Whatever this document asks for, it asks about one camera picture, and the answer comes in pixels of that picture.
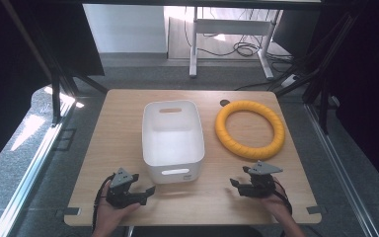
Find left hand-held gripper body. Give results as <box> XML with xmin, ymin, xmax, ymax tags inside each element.
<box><xmin>106</xmin><ymin>167</ymin><xmax>149</xmax><ymax>209</ymax></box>

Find person's left hand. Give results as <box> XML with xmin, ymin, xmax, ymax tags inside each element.
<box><xmin>93</xmin><ymin>190</ymin><xmax>142</xmax><ymax>237</ymax></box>

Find aluminium rail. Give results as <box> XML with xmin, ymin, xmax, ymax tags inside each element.
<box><xmin>303</xmin><ymin>103</ymin><xmax>379</xmax><ymax>237</ymax></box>
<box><xmin>0</xmin><ymin>100</ymin><xmax>77</xmax><ymax>237</ymax></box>

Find white desk frame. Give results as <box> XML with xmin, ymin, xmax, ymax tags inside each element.
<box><xmin>189</xmin><ymin>6</ymin><xmax>276</xmax><ymax>81</ymax></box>

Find black curtain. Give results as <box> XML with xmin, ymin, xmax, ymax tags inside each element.
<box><xmin>0</xmin><ymin>0</ymin><xmax>106</xmax><ymax>181</ymax></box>
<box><xmin>305</xmin><ymin>0</ymin><xmax>379</xmax><ymax>198</ymax></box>

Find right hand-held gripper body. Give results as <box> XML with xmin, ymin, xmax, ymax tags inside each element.
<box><xmin>245</xmin><ymin>160</ymin><xmax>284</xmax><ymax>199</ymax></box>

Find person's right hand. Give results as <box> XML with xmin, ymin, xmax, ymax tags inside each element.
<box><xmin>260</xmin><ymin>177</ymin><xmax>293</xmax><ymax>224</ymax></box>

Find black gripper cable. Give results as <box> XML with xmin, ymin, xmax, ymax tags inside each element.
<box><xmin>273</xmin><ymin>180</ymin><xmax>294</xmax><ymax>215</ymax></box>
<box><xmin>91</xmin><ymin>173</ymin><xmax>116</xmax><ymax>233</ymax></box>

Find black metal stand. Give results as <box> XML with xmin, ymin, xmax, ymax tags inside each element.
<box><xmin>266</xmin><ymin>6</ymin><xmax>363</xmax><ymax>135</ymax></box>
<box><xmin>0</xmin><ymin>0</ymin><xmax>111</xmax><ymax>127</ymax></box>

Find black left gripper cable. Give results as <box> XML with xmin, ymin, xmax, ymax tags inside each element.
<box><xmin>91</xmin><ymin>173</ymin><xmax>116</xmax><ymax>233</ymax></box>

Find black floor cables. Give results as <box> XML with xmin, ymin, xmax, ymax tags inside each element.
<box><xmin>183</xmin><ymin>6</ymin><xmax>294</xmax><ymax>64</ymax></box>

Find yellow ring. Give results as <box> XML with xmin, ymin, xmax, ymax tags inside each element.
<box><xmin>214</xmin><ymin>100</ymin><xmax>286</xmax><ymax>162</ymax></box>

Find white plastic basket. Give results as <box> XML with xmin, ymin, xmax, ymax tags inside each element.
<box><xmin>141</xmin><ymin>100</ymin><xmax>206</xmax><ymax>185</ymax></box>

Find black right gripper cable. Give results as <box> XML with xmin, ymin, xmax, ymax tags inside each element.
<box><xmin>273</xmin><ymin>180</ymin><xmax>294</xmax><ymax>215</ymax></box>

